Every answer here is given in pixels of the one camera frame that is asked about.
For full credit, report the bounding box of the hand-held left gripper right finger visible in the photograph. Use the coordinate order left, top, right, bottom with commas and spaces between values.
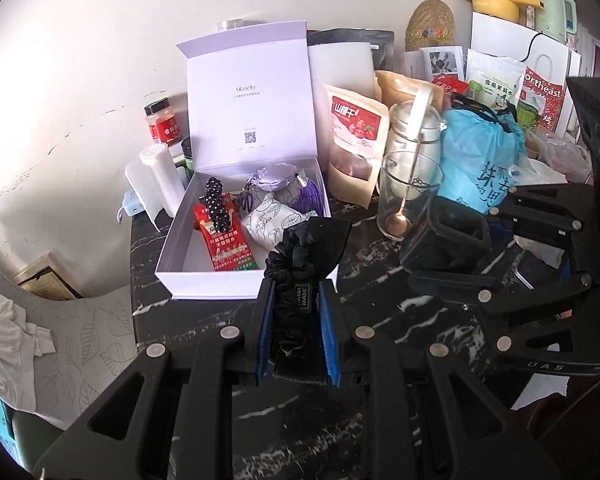
317, 277, 551, 480

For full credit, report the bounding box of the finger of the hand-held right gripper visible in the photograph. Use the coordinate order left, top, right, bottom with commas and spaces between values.
409, 260, 600, 356
490, 185, 598, 241

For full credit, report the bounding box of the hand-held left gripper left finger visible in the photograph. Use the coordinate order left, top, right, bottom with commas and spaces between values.
32, 275, 276, 480

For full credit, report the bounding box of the black scrunchie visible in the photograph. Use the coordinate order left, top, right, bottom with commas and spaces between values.
264, 217, 353, 376

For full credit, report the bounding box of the small black square holder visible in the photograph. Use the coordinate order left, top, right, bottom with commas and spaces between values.
400, 197, 492, 272

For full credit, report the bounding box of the red snack packet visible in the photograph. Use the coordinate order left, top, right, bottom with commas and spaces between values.
192, 205, 258, 273

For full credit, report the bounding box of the white printed snack packet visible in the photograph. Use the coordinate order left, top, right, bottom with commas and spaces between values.
267, 187, 306, 211
240, 200, 318, 256

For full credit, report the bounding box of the black polka dot hair tie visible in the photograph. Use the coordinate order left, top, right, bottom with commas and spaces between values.
204, 177, 236, 233

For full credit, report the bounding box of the lavender sachet with tassel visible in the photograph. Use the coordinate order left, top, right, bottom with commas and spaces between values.
242, 164, 331, 221

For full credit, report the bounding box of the lavender gift box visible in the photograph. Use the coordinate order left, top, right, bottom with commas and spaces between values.
155, 20, 341, 301

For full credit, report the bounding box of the black phone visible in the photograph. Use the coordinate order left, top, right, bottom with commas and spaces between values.
510, 252, 537, 292

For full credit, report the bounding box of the clear plastic bag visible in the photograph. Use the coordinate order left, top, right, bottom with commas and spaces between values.
525, 127, 593, 183

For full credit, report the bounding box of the red and white printed bag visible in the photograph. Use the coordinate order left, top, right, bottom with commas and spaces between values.
517, 66, 566, 133

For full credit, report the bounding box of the blue plastic bag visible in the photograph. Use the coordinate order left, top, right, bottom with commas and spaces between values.
432, 109, 531, 213

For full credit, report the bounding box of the gold spoon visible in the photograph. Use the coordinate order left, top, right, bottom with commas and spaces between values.
387, 135, 423, 241

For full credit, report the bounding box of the clear glass cup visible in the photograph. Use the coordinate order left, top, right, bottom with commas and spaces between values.
377, 151, 443, 241

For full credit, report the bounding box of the white and green pouch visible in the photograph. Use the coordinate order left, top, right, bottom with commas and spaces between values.
465, 50, 527, 108

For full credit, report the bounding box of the mint green kettle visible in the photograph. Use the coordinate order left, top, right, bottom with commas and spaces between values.
535, 0, 578, 43

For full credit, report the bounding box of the white paper bag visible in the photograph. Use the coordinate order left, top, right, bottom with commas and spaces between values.
470, 12, 581, 126

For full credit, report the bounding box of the red foil packet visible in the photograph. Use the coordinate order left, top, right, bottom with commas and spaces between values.
432, 74, 468, 96

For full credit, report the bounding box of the grey leaf-pattern chair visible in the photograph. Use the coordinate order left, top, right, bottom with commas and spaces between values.
0, 285, 141, 431

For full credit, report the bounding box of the white tissue roll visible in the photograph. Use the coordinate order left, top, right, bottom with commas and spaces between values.
125, 144, 187, 231

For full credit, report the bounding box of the black and white booklet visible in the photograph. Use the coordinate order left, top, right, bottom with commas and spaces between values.
395, 46, 466, 83

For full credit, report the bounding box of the plain kraft pouch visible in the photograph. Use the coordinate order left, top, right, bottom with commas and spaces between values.
375, 71, 446, 111

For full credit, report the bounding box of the kraft pouch with red label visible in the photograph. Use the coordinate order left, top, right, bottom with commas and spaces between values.
324, 84, 391, 208

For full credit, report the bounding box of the woven straw fan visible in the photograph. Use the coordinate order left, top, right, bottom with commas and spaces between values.
405, 0, 456, 53

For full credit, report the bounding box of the red-label jar black lid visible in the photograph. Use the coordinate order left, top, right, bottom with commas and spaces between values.
144, 99, 182, 147

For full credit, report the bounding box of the grey cloth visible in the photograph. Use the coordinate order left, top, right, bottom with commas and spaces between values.
0, 285, 56, 411

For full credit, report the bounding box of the black plastic bag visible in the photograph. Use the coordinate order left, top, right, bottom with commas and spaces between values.
307, 29, 395, 68

